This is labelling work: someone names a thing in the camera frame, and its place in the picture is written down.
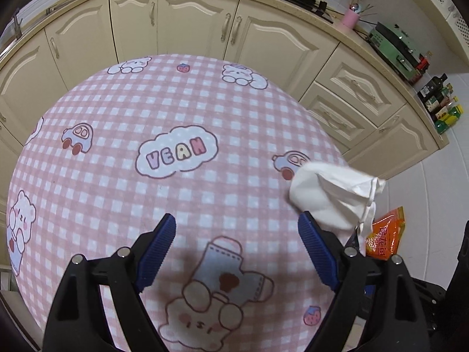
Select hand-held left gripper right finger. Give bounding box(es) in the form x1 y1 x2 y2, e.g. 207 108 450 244
298 211 429 352

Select pink utensil holder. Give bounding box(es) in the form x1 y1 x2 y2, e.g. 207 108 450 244
341 7 361 30

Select white tissue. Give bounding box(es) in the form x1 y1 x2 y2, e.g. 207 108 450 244
289 161 387 255

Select stainless steel sink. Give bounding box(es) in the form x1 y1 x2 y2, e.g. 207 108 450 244
0 0 79 59

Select steel kitchen faucet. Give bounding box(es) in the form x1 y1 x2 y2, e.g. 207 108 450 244
11 9 23 40

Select cream base kitchen cabinets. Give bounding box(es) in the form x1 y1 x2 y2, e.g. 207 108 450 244
0 0 449 265

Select beige kitchen countertop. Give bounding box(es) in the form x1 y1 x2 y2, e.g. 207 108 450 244
0 0 449 147

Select green electric cooker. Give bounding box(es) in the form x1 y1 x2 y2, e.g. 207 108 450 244
367 21 435 86

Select row of condiment bottles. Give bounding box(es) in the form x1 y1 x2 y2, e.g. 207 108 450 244
416 53 464 135

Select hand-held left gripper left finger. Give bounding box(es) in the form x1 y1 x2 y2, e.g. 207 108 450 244
44 213 176 352

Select pink checked tablecloth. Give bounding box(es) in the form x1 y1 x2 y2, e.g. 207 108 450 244
6 54 358 352

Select orange red snack packet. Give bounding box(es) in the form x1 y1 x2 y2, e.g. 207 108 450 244
365 206 405 262

